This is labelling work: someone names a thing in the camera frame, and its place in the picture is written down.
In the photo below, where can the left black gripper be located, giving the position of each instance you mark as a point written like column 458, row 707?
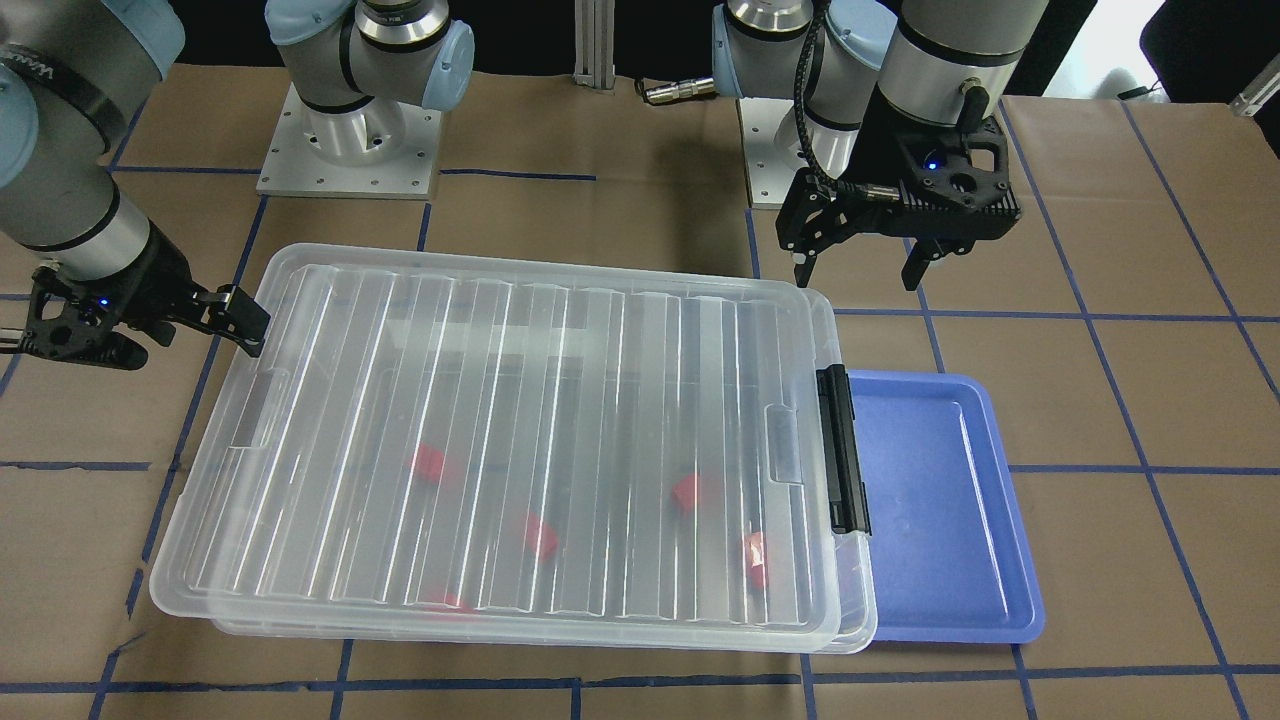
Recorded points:
column 886, row 141

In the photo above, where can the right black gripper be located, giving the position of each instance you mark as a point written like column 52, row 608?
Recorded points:
column 152, row 277

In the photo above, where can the clear plastic box lid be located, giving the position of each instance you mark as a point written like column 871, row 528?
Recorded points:
column 500, row 450

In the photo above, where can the red block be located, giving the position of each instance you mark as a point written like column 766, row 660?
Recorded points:
column 443, row 602
column 755, row 560
column 686, row 494
column 430, row 466
column 540, row 538

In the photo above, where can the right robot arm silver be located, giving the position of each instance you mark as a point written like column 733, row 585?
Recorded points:
column 75, row 73

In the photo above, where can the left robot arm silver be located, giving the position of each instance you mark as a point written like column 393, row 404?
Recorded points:
column 893, row 104

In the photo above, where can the black box latch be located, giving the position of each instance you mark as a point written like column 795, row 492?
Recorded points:
column 847, row 496

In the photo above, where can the clear plastic storage box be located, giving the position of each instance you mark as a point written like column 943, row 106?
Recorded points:
column 850, row 560

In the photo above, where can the blue plastic tray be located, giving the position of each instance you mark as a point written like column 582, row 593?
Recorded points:
column 950, row 555

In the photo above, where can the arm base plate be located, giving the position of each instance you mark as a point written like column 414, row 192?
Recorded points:
column 772, row 151
column 384, row 150

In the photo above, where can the aluminium frame post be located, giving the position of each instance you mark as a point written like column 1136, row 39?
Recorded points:
column 593, row 37

